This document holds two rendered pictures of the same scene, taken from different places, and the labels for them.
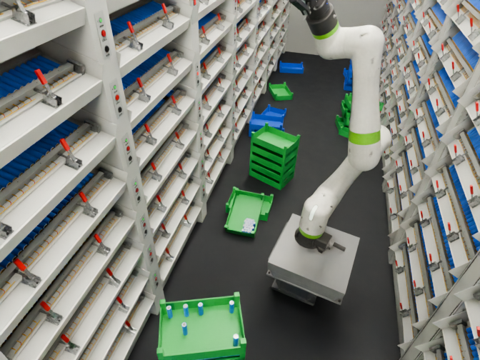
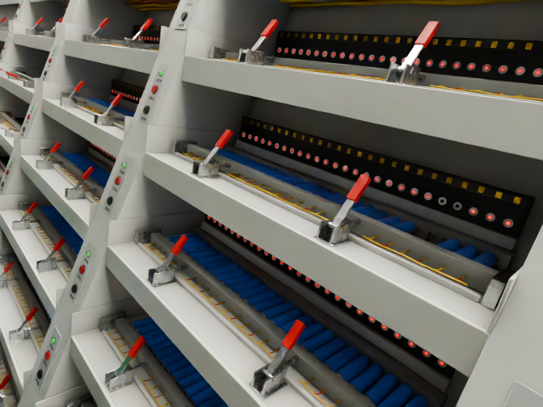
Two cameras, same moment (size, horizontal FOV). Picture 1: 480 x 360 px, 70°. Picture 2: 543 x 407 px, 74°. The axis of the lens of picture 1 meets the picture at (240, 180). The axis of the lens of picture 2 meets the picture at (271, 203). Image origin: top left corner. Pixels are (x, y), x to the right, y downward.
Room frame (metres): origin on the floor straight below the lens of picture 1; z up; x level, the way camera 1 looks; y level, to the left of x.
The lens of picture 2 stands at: (1.58, -0.10, 0.96)
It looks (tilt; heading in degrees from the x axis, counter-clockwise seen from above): 3 degrees down; 117
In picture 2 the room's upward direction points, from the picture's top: 23 degrees clockwise
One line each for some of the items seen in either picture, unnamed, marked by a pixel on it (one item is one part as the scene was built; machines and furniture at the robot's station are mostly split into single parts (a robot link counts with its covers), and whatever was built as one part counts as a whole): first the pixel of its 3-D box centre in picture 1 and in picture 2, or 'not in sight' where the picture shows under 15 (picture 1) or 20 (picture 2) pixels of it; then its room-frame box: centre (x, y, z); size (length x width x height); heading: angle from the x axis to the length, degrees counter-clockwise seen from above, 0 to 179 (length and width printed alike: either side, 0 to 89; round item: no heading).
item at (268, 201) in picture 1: (249, 203); not in sight; (1.80, -0.08, 0.04); 0.30 x 0.20 x 0.08; 76
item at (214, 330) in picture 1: (201, 326); not in sight; (0.63, 0.12, 0.52); 0.30 x 0.20 x 0.08; 99
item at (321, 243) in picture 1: (319, 238); not in sight; (1.17, -0.42, 0.40); 0.26 x 0.15 x 0.06; 57
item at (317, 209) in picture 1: (316, 215); not in sight; (1.21, -0.38, 0.53); 0.16 x 0.13 x 0.19; 147
